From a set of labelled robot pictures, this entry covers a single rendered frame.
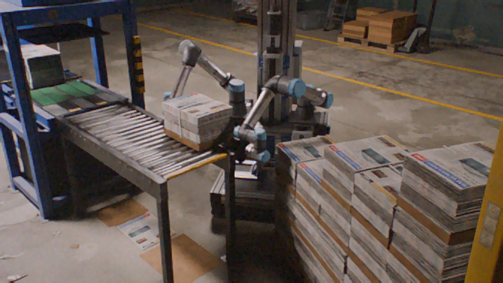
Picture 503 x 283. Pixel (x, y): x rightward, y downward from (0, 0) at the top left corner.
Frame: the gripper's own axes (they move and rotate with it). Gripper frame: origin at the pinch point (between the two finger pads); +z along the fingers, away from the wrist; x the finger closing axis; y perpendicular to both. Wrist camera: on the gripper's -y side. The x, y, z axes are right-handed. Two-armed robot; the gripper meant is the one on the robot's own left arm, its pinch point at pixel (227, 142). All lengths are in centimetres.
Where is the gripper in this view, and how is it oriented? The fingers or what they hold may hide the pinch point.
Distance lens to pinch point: 309.8
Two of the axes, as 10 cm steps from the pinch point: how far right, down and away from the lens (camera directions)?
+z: -6.8, -3.1, 6.6
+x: -7.3, 2.9, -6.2
